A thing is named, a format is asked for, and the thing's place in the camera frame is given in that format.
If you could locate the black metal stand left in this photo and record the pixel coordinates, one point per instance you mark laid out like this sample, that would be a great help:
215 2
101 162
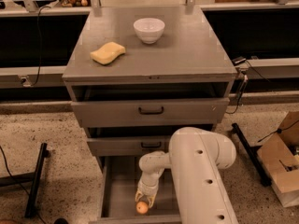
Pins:
33 178

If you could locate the grey middle drawer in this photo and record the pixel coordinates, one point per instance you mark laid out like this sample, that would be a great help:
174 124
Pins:
127 146

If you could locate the black metal leg right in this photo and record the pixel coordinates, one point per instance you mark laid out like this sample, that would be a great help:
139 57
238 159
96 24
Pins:
252 152

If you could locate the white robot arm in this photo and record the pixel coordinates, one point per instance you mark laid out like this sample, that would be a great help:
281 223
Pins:
194 158

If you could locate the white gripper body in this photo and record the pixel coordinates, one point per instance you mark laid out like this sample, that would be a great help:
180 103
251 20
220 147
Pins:
147 187

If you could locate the grey bottom drawer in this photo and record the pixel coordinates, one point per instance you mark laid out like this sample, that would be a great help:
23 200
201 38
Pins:
117 195

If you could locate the grey drawer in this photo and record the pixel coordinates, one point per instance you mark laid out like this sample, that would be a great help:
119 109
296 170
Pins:
149 112
117 195
127 146

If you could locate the yellow sponge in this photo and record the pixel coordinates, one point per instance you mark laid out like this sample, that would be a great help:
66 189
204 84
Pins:
108 53

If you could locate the grey drawer cabinet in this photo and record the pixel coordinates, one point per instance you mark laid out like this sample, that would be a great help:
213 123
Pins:
187 62

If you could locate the brown cardboard box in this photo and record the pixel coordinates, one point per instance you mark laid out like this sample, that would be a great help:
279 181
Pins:
280 163

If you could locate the small orange fruit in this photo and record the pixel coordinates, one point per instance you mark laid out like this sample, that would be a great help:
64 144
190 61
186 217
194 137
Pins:
142 208

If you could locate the white ceramic bowl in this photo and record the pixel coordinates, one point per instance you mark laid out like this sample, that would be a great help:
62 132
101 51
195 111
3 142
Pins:
149 30

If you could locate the grey top drawer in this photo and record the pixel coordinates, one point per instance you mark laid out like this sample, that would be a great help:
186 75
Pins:
149 112

